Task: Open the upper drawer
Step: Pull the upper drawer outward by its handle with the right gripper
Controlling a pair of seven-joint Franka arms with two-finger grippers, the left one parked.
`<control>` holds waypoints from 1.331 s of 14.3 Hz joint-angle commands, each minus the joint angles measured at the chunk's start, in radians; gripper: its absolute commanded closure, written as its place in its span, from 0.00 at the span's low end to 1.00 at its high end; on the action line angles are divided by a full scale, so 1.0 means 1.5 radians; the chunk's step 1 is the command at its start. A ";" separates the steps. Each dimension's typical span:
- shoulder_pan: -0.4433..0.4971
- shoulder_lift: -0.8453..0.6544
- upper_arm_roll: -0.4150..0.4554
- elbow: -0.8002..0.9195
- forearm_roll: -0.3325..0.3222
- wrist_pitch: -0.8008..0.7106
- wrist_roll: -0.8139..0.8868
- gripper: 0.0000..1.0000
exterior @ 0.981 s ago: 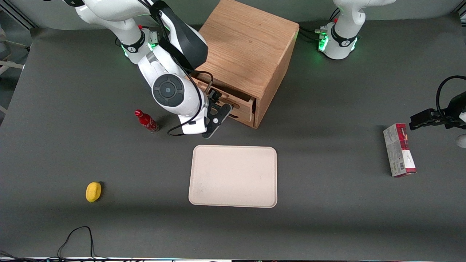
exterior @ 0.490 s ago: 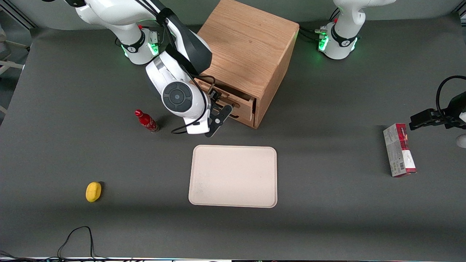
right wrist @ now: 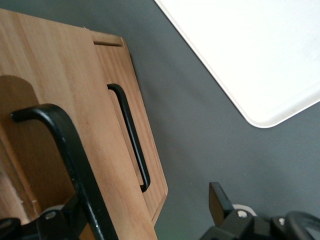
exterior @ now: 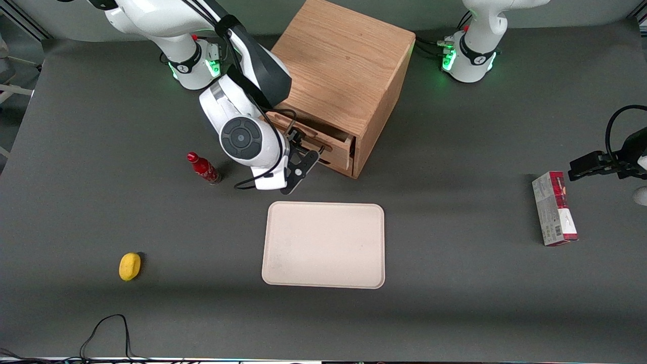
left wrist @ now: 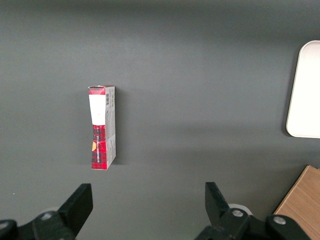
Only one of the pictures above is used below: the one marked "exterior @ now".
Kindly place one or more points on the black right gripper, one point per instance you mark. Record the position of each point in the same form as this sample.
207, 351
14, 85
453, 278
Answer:
294, 137

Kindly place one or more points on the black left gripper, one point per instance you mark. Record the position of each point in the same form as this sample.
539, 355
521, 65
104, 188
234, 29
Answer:
631, 153

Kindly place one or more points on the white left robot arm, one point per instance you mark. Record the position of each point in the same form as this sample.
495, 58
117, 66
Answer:
477, 50

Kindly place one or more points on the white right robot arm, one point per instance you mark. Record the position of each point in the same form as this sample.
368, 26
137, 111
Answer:
162, 20

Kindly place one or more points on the wooden drawer cabinet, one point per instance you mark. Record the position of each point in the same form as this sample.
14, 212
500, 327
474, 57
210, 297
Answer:
343, 60

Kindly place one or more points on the red tartan cardboard box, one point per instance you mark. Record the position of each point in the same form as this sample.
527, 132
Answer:
551, 212

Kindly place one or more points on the beige plastic tray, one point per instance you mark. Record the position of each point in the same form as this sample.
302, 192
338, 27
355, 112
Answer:
323, 245

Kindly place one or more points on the red cola bottle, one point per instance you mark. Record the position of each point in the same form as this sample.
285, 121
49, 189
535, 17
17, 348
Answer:
204, 169

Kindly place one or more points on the yellow lemon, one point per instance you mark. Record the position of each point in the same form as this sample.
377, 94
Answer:
130, 266

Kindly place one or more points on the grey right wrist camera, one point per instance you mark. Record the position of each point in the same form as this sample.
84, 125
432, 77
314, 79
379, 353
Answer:
270, 179

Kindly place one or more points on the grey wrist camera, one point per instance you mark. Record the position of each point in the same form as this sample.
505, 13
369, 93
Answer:
270, 179
642, 196

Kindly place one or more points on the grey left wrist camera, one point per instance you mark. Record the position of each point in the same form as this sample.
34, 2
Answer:
642, 196

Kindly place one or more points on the aluminium frame rail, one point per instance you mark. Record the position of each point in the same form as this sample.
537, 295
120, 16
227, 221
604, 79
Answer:
25, 23

